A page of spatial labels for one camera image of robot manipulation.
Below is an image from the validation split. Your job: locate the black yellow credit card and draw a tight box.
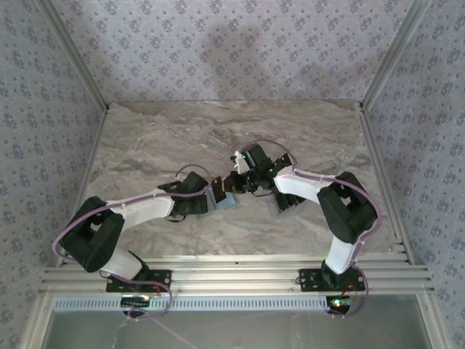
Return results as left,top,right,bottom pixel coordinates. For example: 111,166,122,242
209,175,227,204

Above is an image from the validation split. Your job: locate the blue grey card holder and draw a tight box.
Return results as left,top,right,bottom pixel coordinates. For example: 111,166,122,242
195,188,240,220

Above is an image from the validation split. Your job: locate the black tiered card stand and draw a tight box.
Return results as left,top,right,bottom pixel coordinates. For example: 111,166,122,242
272,153,305,216

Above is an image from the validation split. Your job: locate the white camera cable plug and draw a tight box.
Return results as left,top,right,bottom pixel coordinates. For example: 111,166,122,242
230,150,245,172

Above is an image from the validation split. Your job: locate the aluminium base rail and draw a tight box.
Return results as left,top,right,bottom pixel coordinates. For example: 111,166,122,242
38,254,435,295

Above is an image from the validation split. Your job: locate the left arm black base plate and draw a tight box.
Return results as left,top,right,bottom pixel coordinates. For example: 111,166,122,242
105,269,172,293

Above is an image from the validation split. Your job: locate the grey slotted cable duct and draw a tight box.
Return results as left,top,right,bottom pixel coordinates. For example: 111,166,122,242
52,294,330,313

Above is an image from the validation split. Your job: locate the aluminium side rail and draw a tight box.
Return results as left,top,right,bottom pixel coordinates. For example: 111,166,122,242
68,105,112,226
357,102,415,266

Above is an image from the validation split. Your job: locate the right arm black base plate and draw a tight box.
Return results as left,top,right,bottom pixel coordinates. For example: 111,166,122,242
298,268,366,292

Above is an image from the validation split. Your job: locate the aluminium frame post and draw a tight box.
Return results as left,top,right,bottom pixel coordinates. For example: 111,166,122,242
360,0,433,110
36,0,110,111

